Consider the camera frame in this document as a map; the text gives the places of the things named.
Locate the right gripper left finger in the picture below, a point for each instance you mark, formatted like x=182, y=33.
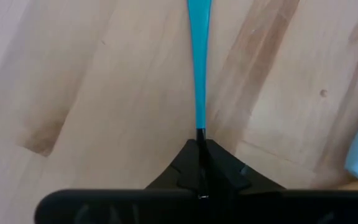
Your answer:
x=182, y=174

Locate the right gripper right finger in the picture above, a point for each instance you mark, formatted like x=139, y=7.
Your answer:
x=225, y=174

